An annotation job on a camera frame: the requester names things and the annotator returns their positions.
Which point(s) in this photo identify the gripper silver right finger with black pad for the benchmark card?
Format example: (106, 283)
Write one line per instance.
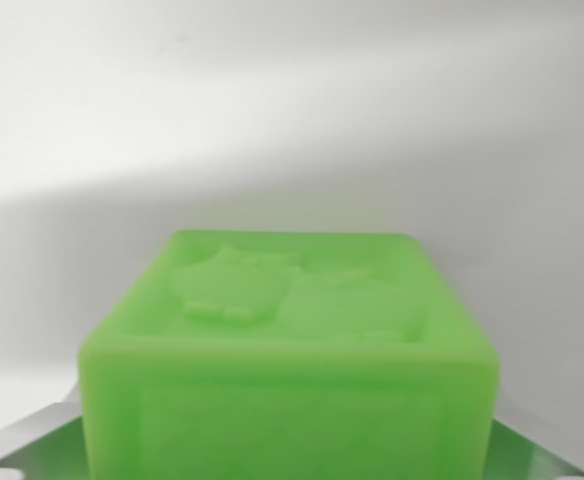
(552, 450)

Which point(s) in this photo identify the green soft toy cube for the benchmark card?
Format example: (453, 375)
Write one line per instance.
(287, 360)

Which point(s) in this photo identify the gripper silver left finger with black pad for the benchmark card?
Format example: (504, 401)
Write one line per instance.
(27, 440)

